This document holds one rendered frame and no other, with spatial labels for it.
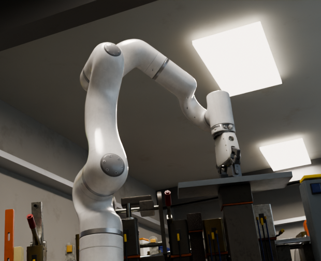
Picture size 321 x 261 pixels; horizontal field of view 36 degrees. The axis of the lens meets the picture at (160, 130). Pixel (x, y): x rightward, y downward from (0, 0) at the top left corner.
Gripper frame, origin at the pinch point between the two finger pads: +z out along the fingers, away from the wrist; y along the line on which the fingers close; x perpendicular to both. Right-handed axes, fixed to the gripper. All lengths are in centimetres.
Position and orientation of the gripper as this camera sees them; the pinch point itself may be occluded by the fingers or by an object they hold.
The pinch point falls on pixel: (230, 178)
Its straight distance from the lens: 170.7
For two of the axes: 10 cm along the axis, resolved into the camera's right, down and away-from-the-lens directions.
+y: -3.1, 3.9, 8.7
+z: 1.0, 9.2, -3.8
